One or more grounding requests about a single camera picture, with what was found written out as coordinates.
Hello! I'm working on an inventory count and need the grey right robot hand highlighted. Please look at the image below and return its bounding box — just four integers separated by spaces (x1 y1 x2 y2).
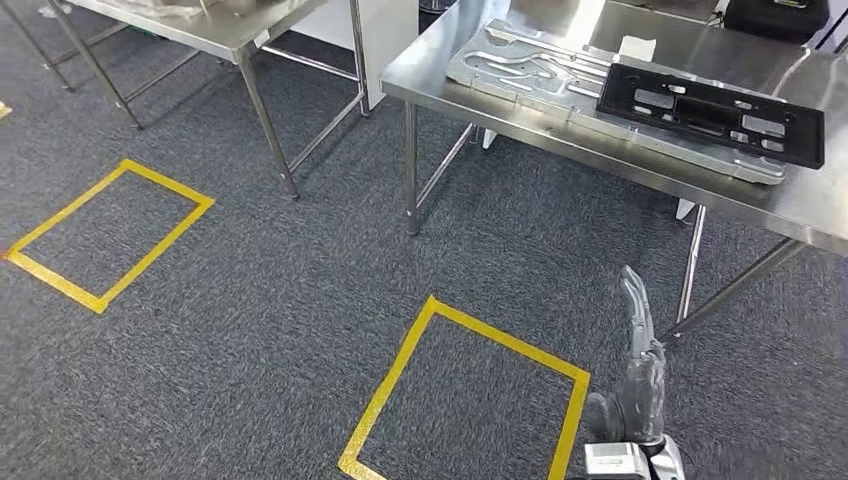
586 264 667 446

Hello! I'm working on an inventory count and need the black plastic bracket part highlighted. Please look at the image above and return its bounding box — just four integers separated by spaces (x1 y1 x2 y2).
596 62 826 170

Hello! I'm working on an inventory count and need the stainless steel workbench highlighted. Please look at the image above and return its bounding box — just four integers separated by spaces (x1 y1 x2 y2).
380 0 848 339

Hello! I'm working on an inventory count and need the yellow floor tape square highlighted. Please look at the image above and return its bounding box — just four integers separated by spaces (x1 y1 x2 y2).
337 294 592 480

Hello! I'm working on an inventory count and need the stamped metal panel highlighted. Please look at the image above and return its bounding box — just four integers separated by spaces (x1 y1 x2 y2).
445 18 788 187

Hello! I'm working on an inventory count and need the white paper sheet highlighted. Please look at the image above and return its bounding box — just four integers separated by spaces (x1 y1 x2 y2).
617 34 658 64

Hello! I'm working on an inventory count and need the black carrying case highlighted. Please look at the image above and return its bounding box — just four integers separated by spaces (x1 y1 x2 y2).
723 0 833 44

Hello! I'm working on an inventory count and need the white cabinet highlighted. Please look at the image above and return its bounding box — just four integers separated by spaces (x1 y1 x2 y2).
291 0 420 111

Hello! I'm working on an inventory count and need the grey side table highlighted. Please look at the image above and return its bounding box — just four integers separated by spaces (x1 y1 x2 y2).
0 0 372 200

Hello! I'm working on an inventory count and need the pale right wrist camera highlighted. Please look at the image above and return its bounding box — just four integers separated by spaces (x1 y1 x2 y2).
584 442 654 480

